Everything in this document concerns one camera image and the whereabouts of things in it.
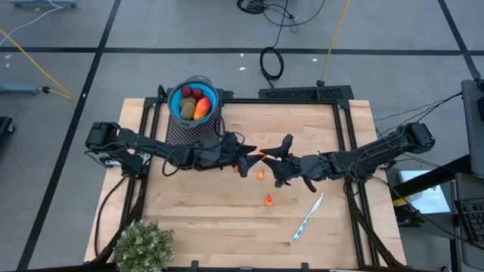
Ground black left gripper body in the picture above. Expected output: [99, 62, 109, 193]
[193, 131, 251, 179]

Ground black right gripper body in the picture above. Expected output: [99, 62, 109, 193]
[281, 133, 337, 194]

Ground red orange mango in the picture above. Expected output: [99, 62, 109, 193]
[192, 96, 213, 121]

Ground blue grey collapsible colander bowl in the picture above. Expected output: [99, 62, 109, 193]
[167, 75, 220, 129]

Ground black perforated metal shelf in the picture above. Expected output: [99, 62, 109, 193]
[164, 87, 224, 150]

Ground black diagonal beam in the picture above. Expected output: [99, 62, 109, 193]
[389, 153, 473, 201]

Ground green potted plant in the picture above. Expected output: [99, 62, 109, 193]
[112, 218, 177, 272]

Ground white box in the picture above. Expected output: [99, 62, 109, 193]
[396, 172, 451, 215]

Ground grey desk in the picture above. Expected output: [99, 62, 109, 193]
[451, 172, 484, 271]

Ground grey cabinet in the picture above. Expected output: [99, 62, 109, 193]
[460, 78, 484, 178]

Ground black keyboard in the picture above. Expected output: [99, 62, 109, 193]
[455, 198, 484, 246]

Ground grey stand base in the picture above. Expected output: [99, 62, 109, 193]
[9, 0, 79, 10]
[0, 83, 41, 96]

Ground black chair base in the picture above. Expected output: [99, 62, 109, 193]
[0, 116, 16, 145]

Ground knife with blue patterned handle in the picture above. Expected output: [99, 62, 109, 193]
[292, 193, 325, 243]

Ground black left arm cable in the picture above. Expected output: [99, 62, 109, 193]
[161, 116, 247, 178]

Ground coiled black cable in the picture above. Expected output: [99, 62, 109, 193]
[259, 46, 285, 89]

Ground yellow cable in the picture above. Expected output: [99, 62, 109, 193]
[0, 28, 74, 101]
[319, 0, 352, 87]

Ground black looped base cable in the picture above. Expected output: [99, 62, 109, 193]
[93, 174, 132, 258]

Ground tangled black cable bundle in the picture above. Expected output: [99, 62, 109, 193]
[236, 0, 327, 28]

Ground thin black cables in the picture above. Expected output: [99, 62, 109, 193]
[374, 91, 464, 148]

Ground white cable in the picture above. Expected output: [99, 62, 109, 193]
[0, 0, 67, 37]

